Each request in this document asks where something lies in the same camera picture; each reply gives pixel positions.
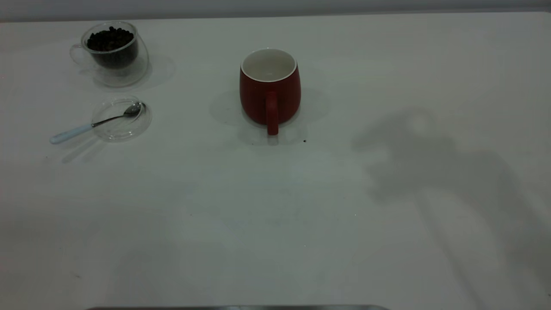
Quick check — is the pile of coffee beans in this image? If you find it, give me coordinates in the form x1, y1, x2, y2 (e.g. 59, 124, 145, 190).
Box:
87, 27, 139, 69

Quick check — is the metal spoon with white handle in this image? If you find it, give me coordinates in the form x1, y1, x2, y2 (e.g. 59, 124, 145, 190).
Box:
50, 102, 145, 145

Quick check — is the red ceramic mug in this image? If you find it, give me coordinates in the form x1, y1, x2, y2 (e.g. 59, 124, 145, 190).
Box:
239, 48, 302, 136

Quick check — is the clear glass cup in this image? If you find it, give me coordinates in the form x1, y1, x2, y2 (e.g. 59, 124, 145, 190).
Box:
70, 21, 150, 89

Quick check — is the clear glass saucer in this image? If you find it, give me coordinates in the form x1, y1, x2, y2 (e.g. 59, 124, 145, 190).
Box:
91, 97, 152, 143

